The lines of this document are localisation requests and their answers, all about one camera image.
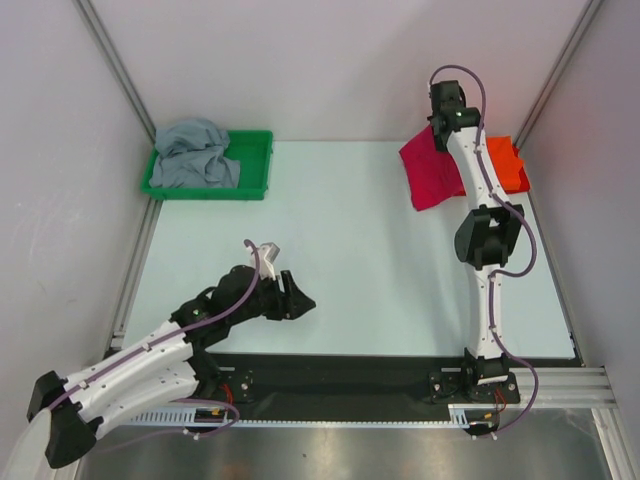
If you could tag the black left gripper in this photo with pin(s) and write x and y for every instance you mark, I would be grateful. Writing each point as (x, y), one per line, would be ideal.
(288, 304)

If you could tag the aluminium frame post left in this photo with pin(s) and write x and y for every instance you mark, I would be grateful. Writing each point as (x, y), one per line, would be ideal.
(107, 48)

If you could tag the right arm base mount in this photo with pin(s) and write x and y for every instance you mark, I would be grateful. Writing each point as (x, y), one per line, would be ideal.
(450, 386)

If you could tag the crimson red t shirt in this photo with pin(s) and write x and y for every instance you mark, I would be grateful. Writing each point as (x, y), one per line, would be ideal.
(433, 176)

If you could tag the aluminium frame post right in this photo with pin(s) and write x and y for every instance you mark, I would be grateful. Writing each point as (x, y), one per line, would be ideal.
(569, 49)

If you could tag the aluminium front extrusion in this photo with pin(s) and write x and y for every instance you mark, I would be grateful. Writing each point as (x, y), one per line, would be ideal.
(574, 388)

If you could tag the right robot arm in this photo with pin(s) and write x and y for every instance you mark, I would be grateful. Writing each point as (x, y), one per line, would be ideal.
(487, 236)

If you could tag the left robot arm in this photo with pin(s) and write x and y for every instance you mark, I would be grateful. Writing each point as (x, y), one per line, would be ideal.
(170, 364)

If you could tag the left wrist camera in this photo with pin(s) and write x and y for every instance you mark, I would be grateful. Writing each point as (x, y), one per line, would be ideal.
(264, 260)

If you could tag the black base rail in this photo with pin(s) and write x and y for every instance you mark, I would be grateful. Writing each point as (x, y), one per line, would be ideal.
(340, 376)

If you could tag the folded orange t shirt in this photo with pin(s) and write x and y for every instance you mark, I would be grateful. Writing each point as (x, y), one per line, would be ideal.
(504, 155)

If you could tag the aluminium frame post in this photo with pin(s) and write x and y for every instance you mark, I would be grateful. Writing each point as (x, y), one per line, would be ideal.
(107, 48)
(569, 49)

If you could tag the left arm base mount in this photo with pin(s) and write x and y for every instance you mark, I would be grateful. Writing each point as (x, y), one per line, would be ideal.
(230, 386)

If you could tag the green plastic bin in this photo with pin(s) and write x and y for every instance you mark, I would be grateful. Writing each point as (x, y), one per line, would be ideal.
(251, 148)

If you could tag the white slotted cable duct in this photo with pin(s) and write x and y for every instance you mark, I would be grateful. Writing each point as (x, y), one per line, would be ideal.
(298, 409)

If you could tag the crumpled grey t shirt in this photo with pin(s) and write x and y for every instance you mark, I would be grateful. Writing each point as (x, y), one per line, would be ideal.
(191, 155)

